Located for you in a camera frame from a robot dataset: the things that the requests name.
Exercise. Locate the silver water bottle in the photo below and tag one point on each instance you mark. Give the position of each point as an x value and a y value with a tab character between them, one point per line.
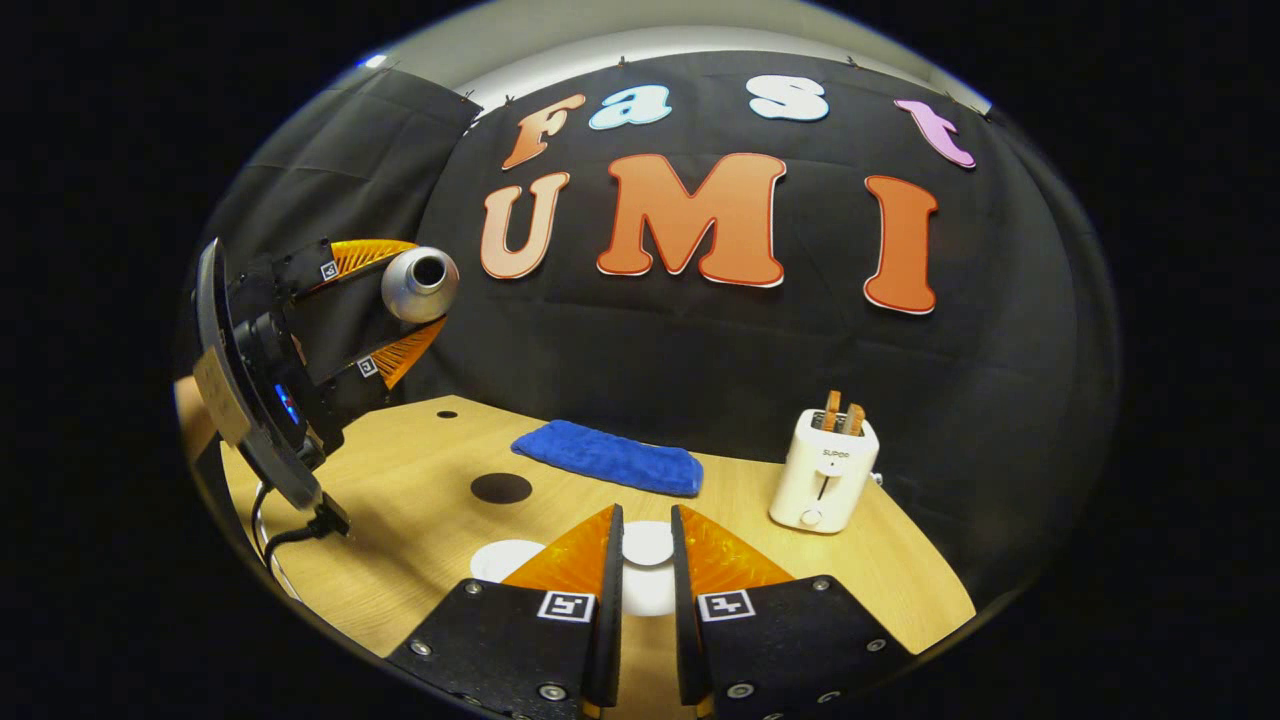
400	295

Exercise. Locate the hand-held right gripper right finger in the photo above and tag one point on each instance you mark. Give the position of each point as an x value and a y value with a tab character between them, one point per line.
688	630

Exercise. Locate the blue towel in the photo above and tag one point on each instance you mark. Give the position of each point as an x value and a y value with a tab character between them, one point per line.
610	458

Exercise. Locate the toast slice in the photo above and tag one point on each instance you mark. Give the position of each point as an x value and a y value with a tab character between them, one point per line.
855	420
832	410

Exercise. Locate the dark round coaster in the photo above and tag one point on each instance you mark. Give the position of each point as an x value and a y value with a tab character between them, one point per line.
500	488

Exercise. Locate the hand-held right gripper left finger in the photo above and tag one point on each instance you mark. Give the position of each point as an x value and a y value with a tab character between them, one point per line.
608	620

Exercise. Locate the cream toaster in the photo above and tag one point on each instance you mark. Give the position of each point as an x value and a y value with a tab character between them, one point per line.
820	480

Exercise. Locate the white teacup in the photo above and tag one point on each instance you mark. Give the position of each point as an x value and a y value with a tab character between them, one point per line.
505	560

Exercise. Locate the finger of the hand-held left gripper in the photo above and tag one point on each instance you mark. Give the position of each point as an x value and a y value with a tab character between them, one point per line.
320	270
365	367

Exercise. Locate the white teacup lid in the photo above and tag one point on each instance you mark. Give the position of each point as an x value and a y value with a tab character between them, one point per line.
648	542

